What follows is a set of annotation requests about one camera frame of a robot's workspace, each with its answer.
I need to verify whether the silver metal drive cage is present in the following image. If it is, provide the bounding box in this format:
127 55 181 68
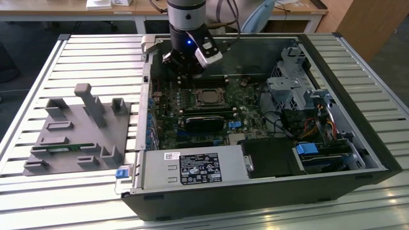
267 46 333 113

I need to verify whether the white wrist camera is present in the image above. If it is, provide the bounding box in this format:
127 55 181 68
193 42 224 70

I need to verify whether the blue disk carrier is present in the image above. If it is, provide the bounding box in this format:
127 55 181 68
296 142 319 156

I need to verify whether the black plastic shroud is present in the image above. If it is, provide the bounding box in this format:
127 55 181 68
239 138 308 179

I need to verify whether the silver chipset heatsink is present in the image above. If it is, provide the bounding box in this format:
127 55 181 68
228 133 249 144

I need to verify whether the CPU socket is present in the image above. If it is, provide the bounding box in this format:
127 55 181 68
193 87 231 108

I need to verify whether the wooden desk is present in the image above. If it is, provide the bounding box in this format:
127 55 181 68
0 0 331 34

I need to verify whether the green RAM stick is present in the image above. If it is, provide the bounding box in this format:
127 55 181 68
47 143 96 152

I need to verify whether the silver power supply unit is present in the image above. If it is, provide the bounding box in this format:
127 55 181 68
140 145 255 190

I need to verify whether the green motherboard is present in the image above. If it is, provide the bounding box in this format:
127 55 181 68
148 76 272 151

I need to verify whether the wooden cabinet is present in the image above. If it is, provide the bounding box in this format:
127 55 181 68
316 0 409 63

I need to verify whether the pale blue teach pendant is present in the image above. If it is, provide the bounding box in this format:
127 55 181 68
241 0 276 34

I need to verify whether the yellow power wire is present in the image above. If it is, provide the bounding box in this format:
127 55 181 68
327 119 340 140

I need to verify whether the black graphics card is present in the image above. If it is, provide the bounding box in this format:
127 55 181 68
184 115 225 133

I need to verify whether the black open PC case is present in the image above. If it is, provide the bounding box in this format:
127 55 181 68
120 32 404 222

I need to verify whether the black RAM slot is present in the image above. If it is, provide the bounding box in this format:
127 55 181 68
184 107 233 113
184 112 233 118

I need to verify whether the grey parts rack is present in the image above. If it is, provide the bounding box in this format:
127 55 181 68
23 82 133 177

